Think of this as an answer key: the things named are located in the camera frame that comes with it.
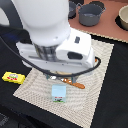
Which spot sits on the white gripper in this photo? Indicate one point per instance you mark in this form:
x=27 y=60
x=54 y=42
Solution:
x=74 y=56

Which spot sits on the light blue milk carton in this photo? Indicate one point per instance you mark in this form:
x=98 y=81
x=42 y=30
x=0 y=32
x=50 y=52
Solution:
x=58 y=93

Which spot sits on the yellow butter box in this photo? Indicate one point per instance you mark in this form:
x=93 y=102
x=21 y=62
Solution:
x=13 y=77

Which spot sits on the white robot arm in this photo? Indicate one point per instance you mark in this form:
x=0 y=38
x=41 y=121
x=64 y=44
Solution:
x=45 y=21

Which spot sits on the round wooden plate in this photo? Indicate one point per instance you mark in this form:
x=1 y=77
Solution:
x=62 y=73

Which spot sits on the pink stove mat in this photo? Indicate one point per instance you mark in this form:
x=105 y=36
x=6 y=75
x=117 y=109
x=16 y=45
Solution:
x=107 y=26

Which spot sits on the large grey pot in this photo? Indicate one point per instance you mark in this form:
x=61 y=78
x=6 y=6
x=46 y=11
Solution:
x=89 y=14

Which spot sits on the small grey saucepan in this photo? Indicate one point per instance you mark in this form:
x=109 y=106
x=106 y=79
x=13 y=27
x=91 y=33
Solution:
x=72 y=8

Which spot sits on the woven beige placemat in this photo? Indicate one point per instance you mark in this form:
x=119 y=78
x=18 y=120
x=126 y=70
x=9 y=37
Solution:
x=80 y=104

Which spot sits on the fork with wooden handle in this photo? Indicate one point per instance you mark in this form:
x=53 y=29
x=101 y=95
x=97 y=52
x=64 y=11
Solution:
x=67 y=81

